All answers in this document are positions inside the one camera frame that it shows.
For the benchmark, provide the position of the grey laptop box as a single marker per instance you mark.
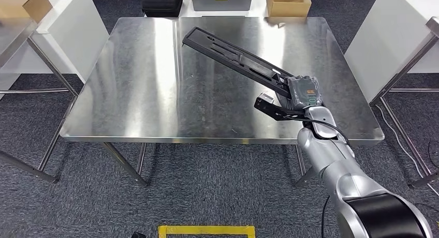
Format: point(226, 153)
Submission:
point(223, 3)

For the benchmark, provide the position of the white partition board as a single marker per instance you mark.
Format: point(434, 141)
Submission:
point(387, 41)
point(75, 30)

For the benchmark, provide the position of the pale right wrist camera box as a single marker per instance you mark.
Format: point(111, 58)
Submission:
point(265, 98)

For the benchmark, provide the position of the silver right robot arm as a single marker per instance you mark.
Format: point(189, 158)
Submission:
point(343, 174)

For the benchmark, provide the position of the closed cardboard box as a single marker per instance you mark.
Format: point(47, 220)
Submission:
point(20, 3)

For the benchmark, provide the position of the stainless steel workbench table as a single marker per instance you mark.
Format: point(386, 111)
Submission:
point(13, 41)
point(432, 26)
point(144, 92)

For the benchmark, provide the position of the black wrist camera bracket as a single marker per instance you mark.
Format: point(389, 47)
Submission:
point(274, 111)

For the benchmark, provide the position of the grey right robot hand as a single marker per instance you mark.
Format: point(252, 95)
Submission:
point(305, 92)

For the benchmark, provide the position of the open cardboard box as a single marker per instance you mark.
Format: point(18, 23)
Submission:
point(288, 8)

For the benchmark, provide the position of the yellow floor tape square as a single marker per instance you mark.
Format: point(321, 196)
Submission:
point(205, 229)

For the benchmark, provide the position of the black plastic panel part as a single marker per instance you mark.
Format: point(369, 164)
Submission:
point(219, 48)

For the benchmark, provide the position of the black carrying case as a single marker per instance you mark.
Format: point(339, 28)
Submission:
point(161, 3)

